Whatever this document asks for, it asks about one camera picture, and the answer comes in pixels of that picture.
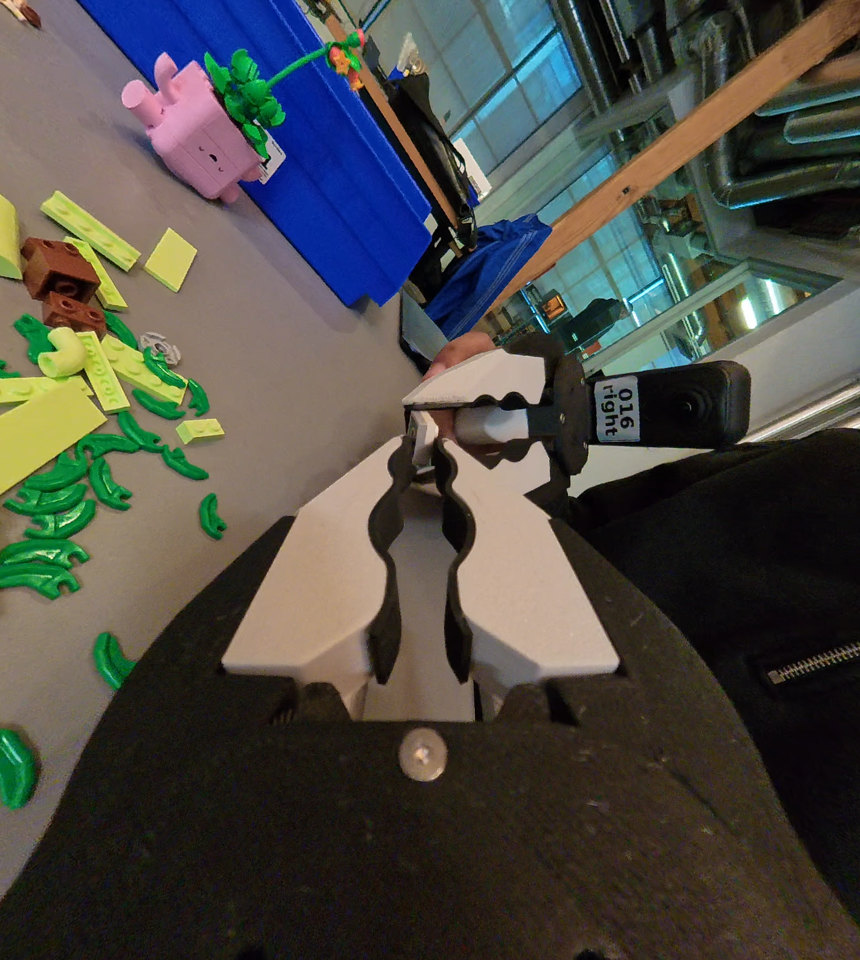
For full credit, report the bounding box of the pink brick pot figure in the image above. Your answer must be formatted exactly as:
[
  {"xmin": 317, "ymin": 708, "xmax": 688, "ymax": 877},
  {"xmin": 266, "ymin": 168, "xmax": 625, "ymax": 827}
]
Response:
[{"xmin": 121, "ymin": 28, "xmax": 367, "ymax": 204}]

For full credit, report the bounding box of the blue plastic bin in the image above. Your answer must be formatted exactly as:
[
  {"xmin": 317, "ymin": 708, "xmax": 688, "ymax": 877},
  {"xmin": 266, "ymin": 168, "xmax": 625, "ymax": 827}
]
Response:
[{"xmin": 77, "ymin": 0, "xmax": 434, "ymax": 309}]

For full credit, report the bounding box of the silver ventilation duct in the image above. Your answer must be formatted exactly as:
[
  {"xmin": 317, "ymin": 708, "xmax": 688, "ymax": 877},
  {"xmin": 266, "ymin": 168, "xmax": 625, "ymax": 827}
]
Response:
[{"xmin": 550, "ymin": 0, "xmax": 860, "ymax": 271}]

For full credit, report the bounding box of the black bag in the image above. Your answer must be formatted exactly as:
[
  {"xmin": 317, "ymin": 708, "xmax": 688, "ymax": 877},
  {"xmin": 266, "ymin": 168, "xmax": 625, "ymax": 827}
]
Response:
[{"xmin": 392, "ymin": 75, "xmax": 479, "ymax": 256}]

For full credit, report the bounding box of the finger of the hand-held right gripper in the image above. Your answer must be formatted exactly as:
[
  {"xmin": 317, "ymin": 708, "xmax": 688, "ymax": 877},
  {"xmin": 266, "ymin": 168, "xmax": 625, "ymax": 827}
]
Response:
[
  {"xmin": 402, "ymin": 348, "xmax": 548, "ymax": 411},
  {"xmin": 486, "ymin": 441, "xmax": 552, "ymax": 500}
]

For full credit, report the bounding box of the lime smooth tile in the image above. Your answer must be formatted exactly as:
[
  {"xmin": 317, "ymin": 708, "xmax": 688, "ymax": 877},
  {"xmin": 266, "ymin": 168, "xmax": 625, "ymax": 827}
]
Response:
[{"xmin": 143, "ymin": 227, "xmax": 198, "ymax": 294}]

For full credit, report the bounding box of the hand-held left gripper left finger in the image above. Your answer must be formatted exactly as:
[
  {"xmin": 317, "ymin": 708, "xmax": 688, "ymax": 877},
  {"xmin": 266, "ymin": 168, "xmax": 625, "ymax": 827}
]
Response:
[{"xmin": 221, "ymin": 435, "xmax": 416, "ymax": 721}]

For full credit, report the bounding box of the wooden post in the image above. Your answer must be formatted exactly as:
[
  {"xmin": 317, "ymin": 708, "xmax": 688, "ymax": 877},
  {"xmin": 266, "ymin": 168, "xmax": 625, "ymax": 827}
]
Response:
[{"xmin": 486, "ymin": 0, "xmax": 860, "ymax": 316}]

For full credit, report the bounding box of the pile of mixed toy bricks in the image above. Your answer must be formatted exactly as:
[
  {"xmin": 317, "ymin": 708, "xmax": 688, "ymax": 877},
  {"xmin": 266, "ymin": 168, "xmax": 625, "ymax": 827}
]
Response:
[{"xmin": 0, "ymin": 138, "xmax": 211, "ymax": 639}]

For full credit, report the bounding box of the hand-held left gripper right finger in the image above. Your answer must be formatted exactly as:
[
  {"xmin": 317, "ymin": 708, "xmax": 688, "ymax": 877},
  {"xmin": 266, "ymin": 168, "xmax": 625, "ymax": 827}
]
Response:
[{"xmin": 432, "ymin": 438, "xmax": 621, "ymax": 720}]

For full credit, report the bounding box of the blue jacket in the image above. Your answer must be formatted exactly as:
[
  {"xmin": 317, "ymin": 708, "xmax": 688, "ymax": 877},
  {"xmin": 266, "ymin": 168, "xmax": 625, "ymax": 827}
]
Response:
[{"xmin": 426, "ymin": 213, "xmax": 553, "ymax": 339}]

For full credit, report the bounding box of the person's right hand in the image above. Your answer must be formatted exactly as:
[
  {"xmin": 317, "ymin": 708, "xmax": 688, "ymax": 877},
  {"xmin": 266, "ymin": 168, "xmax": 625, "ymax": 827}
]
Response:
[{"xmin": 424, "ymin": 332, "xmax": 497, "ymax": 376}]

